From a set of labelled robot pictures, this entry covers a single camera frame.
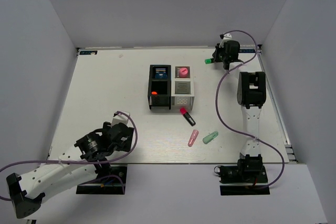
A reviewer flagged green correction tape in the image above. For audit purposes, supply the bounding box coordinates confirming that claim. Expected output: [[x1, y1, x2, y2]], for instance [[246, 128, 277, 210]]
[[202, 131, 218, 144]]

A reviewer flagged red cap black highlighter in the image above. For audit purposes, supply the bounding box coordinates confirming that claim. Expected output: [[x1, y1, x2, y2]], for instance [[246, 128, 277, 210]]
[[180, 108, 196, 126]]

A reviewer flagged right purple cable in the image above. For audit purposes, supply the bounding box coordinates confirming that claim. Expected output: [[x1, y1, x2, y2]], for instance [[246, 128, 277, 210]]
[[215, 30, 286, 188]]

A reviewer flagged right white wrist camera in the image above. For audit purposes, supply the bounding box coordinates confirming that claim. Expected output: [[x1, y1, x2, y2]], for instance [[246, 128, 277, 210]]
[[220, 33, 232, 47]]

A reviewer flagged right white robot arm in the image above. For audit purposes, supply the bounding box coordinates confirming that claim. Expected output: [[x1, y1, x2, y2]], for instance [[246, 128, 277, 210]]
[[213, 38, 266, 184]]

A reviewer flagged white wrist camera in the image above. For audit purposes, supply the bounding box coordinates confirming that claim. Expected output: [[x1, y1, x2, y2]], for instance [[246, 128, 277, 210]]
[[111, 111, 131, 129], [220, 33, 232, 47]]

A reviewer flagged black slotted organizer box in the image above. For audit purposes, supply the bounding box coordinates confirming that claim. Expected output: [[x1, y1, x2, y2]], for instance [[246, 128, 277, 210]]
[[148, 65, 172, 110]]

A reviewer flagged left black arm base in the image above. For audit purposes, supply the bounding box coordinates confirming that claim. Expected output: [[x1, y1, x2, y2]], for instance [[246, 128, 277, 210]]
[[76, 165, 128, 195]]

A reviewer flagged green cap black highlighter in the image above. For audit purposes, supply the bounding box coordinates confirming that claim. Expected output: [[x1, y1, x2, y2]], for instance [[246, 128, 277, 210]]
[[205, 58, 214, 64]]

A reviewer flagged blue ink jar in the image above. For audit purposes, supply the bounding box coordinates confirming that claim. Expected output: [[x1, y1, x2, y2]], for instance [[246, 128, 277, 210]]
[[154, 72, 168, 79]]

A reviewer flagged right blue corner label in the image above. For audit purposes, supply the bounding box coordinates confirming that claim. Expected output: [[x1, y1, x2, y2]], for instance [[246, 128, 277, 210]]
[[239, 49, 255, 54]]

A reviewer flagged blue corner label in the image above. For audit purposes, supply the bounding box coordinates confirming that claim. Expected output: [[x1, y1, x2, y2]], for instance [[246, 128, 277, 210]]
[[79, 50, 98, 55], [239, 49, 255, 54]]

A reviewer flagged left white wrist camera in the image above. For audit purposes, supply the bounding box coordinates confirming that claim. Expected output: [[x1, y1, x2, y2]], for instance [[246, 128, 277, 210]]
[[111, 111, 131, 129]]

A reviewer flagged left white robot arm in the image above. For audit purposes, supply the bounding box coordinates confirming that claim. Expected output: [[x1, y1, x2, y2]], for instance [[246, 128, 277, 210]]
[[6, 122, 134, 219]]

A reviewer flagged pink cap glitter bottle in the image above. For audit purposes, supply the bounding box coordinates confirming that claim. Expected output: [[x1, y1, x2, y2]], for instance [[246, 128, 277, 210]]
[[175, 67, 190, 78]]

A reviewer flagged left blue corner label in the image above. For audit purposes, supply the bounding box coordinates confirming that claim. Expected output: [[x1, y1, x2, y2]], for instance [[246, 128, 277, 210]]
[[79, 50, 98, 55]]

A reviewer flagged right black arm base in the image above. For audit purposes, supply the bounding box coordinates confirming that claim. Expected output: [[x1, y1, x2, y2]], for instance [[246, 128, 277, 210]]
[[214, 165, 270, 196]]

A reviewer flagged pink correction tape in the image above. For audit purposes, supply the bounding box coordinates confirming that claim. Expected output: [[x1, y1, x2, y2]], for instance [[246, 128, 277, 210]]
[[187, 130, 199, 147]]

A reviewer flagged white slotted organizer box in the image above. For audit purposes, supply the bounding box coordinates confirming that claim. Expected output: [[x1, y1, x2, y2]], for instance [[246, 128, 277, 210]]
[[171, 66, 195, 110]]

